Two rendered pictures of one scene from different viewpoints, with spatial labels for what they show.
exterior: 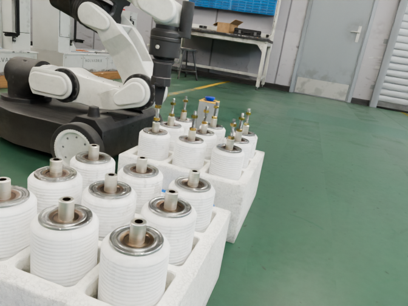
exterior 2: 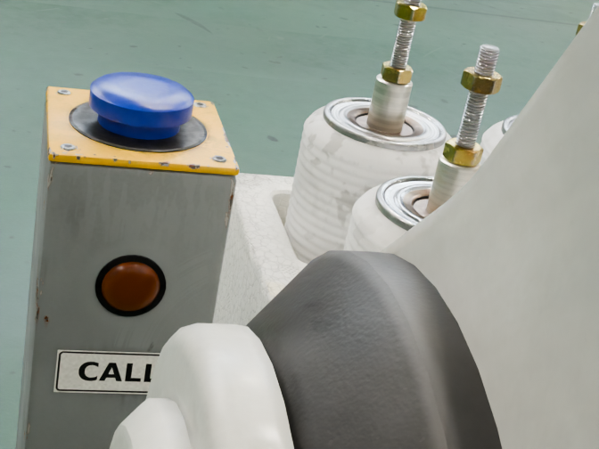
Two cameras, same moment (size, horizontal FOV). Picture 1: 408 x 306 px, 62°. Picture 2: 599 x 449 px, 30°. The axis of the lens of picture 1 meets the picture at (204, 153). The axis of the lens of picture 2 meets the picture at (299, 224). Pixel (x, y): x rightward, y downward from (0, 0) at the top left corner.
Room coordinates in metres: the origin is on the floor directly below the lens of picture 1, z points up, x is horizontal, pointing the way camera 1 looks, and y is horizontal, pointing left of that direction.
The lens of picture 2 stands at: (1.55, 0.39, 0.48)
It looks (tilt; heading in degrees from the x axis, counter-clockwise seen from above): 25 degrees down; 238
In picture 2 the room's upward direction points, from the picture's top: 11 degrees clockwise
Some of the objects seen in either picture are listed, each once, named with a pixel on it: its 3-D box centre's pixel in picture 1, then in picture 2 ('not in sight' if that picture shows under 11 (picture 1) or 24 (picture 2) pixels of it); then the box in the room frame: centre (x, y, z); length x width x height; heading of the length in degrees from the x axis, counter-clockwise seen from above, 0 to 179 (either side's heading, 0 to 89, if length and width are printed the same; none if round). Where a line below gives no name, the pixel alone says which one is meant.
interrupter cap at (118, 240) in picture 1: (136, 240); not in sight; (0.41, 0.07, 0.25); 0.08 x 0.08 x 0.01
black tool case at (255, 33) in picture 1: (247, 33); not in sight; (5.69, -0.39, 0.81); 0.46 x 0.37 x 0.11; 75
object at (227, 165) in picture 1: (223, 177); not in sight; (0.95, -0.07, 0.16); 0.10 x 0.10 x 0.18
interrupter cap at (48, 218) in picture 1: (65, 217); not in sight; (0.44, 0.19, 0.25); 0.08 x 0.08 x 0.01
